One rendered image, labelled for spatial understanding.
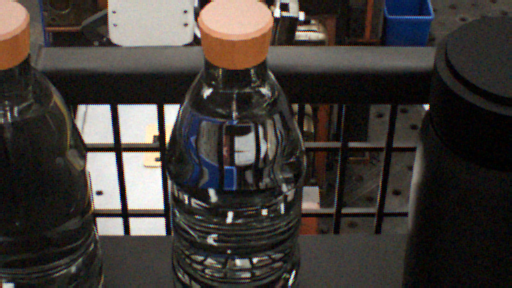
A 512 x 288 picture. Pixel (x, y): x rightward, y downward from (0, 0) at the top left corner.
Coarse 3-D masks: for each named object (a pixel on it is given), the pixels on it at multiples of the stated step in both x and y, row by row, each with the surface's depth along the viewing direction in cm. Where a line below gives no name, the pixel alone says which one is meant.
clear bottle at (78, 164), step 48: (0, 0) 41; (0, 48) 39; (0, 96) 41; (48, 96) 42; (0, 144) 41; (48, 144) 42; (0, 192) 42; (48, 192) 43; (0, 240) 44; (48, 240) 44; (96, 240) 49
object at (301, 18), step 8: (280, 0) 117; (288, 0) 117; (296, 0) 117; (280, 8) 117; (288, 8) 116; (296, 8) 116; (272, 16) 116; (280, 16) 115; (288, 16) 115; (296, 16) 115; (304, 16) 117; (280, 24) 115; (288, 24) 115; (296, 24) 115; (280, 32) 116; (288, 32) 116; (272, 40) 120; (280, 40) 117; (288, 40) 117
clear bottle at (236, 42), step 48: (240, 0) 41; (240, 48) 39; (192, 96) 42; (240, 96) 41; (192, 144) 42; (240, 144) 41; (288, 144) 43; (192, 192) 43; (240, 192) 42; (288, 192) 43; (192, 240) 45; (240, 240) 44; (288, 240) 46
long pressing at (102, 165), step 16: (80, 112) 135; (96, 112) 135; (128, 112) 135; (144, 112) 135; (176, 112) 135; (80, 128) 133; (96, 128) 132; (128, 128) 132; (144, 128) 132; (96, 160) 127; (112, 160) 127; (128, 160) 127; (96, 176) 125; (112, 176) 125; (128, 176) 125; (144, 176) 125; (160, 176) 125; (112, 192) 123; (128, 192) 123; (144, 192) 123; (160, 192) 123; (96, 208) 121; (112, 208) 121; (128, 208) 121; (144, 208) 121; (160, 208) 121; (112, 224) 119; (144, 224) 119; (160, 224) 119
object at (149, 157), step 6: (150, 126) 132; (156, 126) 132; (168, 126) 132; (150, 132) 131; (156, 132) 131; (168, 132) 131; (150, 138) 130; (168, 138) 130; (144, 156) 128; (150, 156) 128; (156, 156) 128; (144, 162) 127; (150, 162) 127; (156, 162) 127
